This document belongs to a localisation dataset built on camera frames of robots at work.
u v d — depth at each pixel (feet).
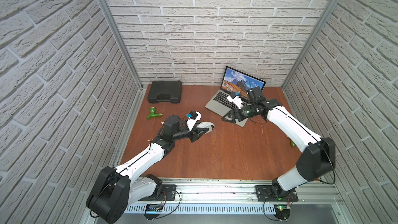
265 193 2.41
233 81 3.52
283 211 2.32
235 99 2.39
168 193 2.43
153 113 3.38
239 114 2.28
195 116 2.20
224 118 2.43
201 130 2.34
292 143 1.64
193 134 2.24
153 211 2.34
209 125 2.43
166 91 3.61
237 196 2.47
